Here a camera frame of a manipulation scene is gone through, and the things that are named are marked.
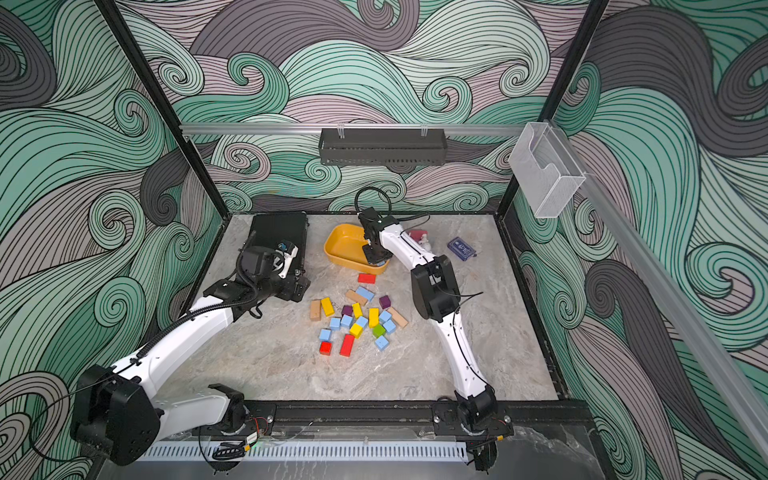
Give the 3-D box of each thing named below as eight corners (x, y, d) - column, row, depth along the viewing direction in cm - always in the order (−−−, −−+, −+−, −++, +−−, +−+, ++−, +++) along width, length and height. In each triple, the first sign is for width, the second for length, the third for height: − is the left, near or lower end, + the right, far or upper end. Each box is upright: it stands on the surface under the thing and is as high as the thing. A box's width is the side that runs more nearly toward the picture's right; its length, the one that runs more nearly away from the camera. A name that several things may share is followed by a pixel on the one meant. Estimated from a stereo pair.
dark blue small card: (464, 262, 107) (465, 258, 106) (445, 248, 112) (446, 244, 110) (474, 253, 110) (476, 249, 109) (456, 239, 115) (457, 236, 113)
